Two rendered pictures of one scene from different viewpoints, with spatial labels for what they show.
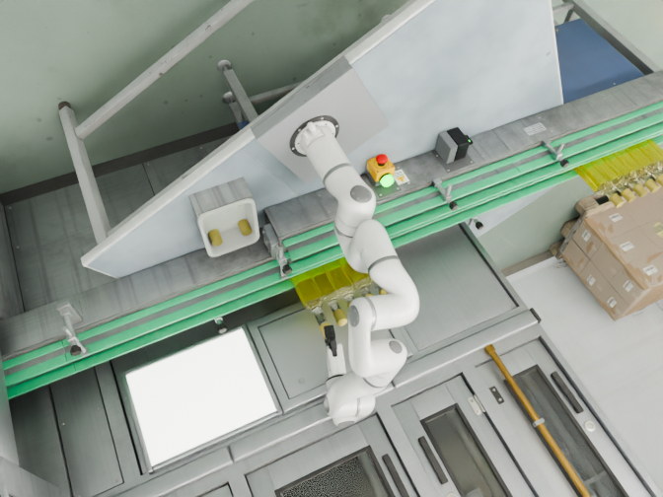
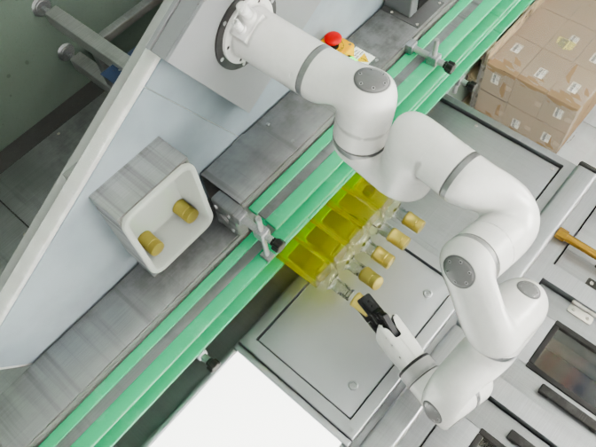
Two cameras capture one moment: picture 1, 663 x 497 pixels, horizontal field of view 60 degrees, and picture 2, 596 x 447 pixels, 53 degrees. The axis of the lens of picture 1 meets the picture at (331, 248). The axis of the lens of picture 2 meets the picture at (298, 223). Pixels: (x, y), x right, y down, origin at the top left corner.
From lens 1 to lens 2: 0.63 m
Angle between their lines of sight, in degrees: 9
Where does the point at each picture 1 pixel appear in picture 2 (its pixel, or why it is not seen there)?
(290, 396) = (349, 414)
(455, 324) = not seen: hidden behind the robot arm
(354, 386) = (474, 371)
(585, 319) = not seen: hidden behind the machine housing
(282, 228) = (240, 189)
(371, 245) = (431, 150)
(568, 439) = not seen: outside the picture
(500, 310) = (544, 180)
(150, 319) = (108, 403)
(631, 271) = (557, 97)
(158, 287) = (98, 351)
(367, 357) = (508, 325)
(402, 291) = (512, 200)
